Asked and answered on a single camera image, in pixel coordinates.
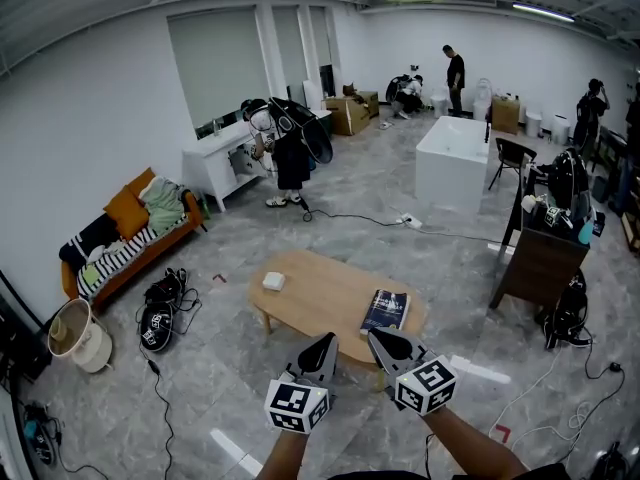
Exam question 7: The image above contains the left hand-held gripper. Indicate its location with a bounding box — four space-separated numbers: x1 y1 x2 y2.
263 332 341 435

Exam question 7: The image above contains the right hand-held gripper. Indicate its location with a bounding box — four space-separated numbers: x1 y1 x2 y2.
366 327 460 417

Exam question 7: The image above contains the person's left forearm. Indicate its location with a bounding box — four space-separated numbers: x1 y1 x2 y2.
254 427 309 480

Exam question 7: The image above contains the person's right forearm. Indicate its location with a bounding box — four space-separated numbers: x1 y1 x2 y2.
424 405 529 480

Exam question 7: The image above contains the wooden coffee table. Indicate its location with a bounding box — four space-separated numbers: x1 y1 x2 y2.
247 249 427 394

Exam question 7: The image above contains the dark blue book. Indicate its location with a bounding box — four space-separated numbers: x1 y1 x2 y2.
359 289 411 337

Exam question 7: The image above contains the person's dark shirt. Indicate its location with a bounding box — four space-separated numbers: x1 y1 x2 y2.
324 462 571 480

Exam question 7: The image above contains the dark wooden desk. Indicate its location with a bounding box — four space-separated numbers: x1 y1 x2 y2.
489 177 591 312

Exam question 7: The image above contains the white bathtub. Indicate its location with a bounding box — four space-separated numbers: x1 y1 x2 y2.
414 115 492 215

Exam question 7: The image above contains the orange sofa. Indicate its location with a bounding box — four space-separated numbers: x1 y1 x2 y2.
58 166 209 314

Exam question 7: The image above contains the idle hand-held gripper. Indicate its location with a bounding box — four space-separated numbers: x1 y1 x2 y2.
543 206 572 230

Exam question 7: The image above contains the green blanket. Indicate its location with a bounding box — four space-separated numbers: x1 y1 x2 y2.
138 176 189 235

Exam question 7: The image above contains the black white striped blanket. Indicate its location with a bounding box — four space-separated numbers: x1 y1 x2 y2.
58 212 156 302

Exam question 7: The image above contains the beige round bin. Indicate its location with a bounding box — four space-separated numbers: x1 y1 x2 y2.
47 297 114 375

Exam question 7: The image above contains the white vanity cabinet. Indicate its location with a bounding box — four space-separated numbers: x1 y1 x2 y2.
181 122 274 213

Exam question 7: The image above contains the black chair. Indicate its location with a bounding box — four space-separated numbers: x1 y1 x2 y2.
488 136 539 192

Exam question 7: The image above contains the dark green cabinet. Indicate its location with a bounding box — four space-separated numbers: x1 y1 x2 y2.
309 110 334 140

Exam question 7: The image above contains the large cardboard box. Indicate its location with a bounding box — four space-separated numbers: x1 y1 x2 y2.
324 96 372 137

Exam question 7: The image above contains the orange cushion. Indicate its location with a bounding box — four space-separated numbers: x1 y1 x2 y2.
127 166 158 195
103 185 152 242

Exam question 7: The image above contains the small cardboard box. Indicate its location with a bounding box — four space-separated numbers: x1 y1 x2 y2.
357 90 381 120

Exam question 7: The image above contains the tall cardboard box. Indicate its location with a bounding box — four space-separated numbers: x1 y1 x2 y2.
491 95 522 136

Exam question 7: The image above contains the white upright panel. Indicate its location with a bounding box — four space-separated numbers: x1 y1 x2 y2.
302 78 324 112

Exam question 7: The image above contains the black upright panel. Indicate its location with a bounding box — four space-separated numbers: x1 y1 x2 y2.
318 63 337 99

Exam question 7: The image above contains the black equipment bundle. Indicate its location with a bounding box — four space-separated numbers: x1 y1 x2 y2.
22 401 64 469

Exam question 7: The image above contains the wide grey roller blind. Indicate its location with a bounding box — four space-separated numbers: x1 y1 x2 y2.
166 7 262 129

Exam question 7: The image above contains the narrow grey roller blind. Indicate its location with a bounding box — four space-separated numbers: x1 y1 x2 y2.
271 6 307 87
308 6 333 67

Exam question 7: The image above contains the thin black cable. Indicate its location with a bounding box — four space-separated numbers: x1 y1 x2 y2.
424 432 437 480

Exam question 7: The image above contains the black cable with adapter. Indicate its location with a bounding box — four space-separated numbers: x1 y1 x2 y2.
544 327 627 469
137 347 176 480

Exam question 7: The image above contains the coiled white cable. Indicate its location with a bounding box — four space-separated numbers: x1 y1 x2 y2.
492 347 594 450

